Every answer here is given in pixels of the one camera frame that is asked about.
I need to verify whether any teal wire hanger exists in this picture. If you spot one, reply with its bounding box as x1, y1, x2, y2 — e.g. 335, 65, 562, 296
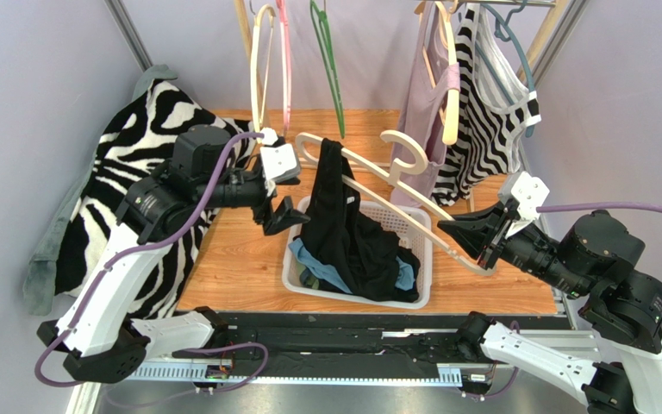
472, 4, 540, 137

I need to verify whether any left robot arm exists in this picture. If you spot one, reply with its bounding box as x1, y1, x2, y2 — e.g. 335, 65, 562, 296
37, 125, 309, 386

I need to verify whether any lilac ribbed tank top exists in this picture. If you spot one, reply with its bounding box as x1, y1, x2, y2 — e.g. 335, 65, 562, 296
397, 3, 448, 200

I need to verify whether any cream plastic hanger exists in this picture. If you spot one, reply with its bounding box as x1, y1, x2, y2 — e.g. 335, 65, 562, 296
249, 3, 277, 132

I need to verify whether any white perforated plastic basket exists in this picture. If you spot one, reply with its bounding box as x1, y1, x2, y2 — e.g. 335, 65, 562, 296
280, 200, 433, 311

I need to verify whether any green hanger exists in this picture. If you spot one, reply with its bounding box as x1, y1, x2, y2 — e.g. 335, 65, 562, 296
309, 0, 346, 139

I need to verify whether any black mounting rail base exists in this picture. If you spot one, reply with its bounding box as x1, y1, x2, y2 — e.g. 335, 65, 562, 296
94, 310, 573, 398

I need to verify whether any pink hanger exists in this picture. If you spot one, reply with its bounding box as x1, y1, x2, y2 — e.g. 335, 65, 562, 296
276, 0, 292, 135

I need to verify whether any blue ribbed tank top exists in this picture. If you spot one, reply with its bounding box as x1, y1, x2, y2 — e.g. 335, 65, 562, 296
289, 238, 420, 295

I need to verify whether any wooden hanger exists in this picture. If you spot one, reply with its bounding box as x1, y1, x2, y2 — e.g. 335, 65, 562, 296
414, 1, 460, 146
294, 129, 497, 278

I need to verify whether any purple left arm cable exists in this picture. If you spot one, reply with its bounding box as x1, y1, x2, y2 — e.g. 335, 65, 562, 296
34, 131, 266, 389

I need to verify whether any black white striped tank top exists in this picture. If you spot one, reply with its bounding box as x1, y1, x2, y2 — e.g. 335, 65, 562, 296
432, 4, 541, 206

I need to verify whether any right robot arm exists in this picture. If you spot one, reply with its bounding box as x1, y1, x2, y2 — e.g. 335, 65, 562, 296
438, 203, 662, 413

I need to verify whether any wooden clothes rack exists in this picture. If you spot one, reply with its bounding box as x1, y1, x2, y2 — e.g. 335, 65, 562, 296
234, 1, 571, 134

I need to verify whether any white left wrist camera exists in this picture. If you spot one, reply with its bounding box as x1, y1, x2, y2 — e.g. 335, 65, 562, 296
259, 128, 301, 185

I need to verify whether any zebra print blanket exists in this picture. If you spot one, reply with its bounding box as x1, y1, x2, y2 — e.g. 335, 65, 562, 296
54, 80, 253, 319

